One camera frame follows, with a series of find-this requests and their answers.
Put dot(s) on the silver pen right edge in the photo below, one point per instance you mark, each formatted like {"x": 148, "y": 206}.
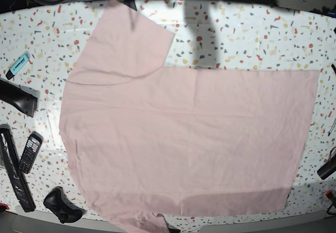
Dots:
{"x": 332, "y": 127}

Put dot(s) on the black monitor stand foot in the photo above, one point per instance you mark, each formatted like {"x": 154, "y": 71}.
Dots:
{"x": 131, "y": 4}

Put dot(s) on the small red black clip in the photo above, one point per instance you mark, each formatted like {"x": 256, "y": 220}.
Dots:
{"x": 329, "y": 194}

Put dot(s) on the red object bottom left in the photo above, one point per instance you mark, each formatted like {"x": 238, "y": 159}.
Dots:
{"x": 3, "y": 207}

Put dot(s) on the black cylindrical tool right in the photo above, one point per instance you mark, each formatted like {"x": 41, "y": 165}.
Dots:
{"x": 327, "y": 169}

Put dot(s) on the black remote control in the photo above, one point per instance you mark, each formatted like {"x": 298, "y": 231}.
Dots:
{"x": 30, "y": 152}

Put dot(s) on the black handheld device left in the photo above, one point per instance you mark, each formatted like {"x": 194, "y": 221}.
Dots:
{"x": 24, "y": 99}

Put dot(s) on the pink T-shirt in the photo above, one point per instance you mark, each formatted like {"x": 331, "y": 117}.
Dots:
{"x": 144, "y": 140}

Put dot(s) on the long black bar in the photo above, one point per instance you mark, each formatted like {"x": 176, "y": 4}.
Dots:
{"x": 11, "y": 164}

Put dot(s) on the black game controller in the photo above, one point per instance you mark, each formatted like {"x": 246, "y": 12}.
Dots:
{"x": 61, "y": 207}

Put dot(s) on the light blue highlighter marker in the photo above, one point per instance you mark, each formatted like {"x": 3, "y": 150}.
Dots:
{"x": 17, "y": 65}

